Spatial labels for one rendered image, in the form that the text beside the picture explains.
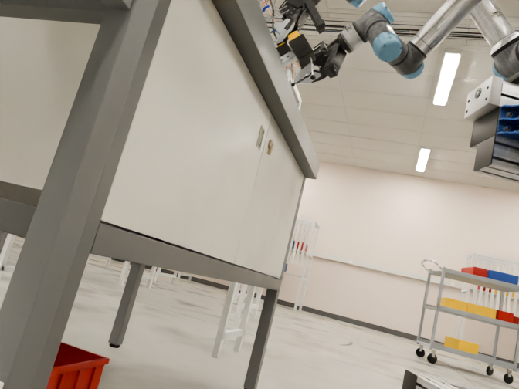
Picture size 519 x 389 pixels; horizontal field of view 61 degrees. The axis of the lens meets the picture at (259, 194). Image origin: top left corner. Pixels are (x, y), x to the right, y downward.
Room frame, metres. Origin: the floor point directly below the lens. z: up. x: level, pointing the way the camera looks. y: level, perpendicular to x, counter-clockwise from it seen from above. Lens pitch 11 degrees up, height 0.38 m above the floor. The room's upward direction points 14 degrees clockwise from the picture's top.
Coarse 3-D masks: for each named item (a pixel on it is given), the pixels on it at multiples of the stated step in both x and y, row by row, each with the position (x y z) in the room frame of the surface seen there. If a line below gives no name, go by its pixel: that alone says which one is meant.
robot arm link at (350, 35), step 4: (348, 28) 1.24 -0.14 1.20; (352, 28) 1.23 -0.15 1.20; (344, 32) 1.24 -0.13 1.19; (348, 32) 1.23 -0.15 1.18; (352, 32) 1.23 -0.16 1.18; (356, 32) 1.22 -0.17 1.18; (344, 36) 1.24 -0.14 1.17; (348, 36) 1.24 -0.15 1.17; (352, 36) 1.23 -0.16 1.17; (356, 36) 1.23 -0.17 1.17; (344, 40) 1.25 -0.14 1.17; (348, 40) 1.24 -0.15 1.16; (352, 40) 1.24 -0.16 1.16; (356, 40) 1.24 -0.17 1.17; (360, 40) 1.24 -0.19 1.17; (348, 44) 1.25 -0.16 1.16; (352, 44) 1.25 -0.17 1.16; (356, 44) 1.25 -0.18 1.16; (360, 44) 1.25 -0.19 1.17; (352, 48) 1.26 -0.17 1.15; (356, 48) 1.26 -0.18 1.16
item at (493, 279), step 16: (432, 272) 4.89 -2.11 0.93; (448, 272) 4.56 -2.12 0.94; (464, 272) 4.54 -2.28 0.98; (480, 272) 4.60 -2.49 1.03; (496, 272) 4.55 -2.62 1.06; (496, 288) 4.79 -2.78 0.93; (512, 288) 4.48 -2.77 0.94; (448, 304) 4.62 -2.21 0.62; (464, 304) 4.60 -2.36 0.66; (480, 320) 4.61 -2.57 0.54; (496, 320) 4.49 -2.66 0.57; (512, 320) 4.52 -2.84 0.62; (432, 336) 4.56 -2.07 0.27; (448, 336) 4.93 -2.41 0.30; (496, 336) 4.93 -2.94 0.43; (416, 352) 5.03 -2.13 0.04; (432, 352) 4.58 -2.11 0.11; (448, 352) 4.54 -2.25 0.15; (464, 352) 4.52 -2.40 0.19; (496, 352) 4.93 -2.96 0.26; (512, 368) 4.47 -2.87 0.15
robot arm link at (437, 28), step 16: (448, 0) 1.14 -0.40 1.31; (464, 0) 1.11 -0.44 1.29; (480, 0) 1.11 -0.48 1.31; (432, 16) 1.17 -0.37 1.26; (448, 16) 1.14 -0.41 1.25; (464, 16) 1.14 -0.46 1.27; (432, 32) 1.17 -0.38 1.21; (448, 32) 1.17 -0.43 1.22; (416, 48) 1.20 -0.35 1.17; (432, 48) 1.20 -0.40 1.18; (400, 64) 1.22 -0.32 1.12; (416, 64) 1.23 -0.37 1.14
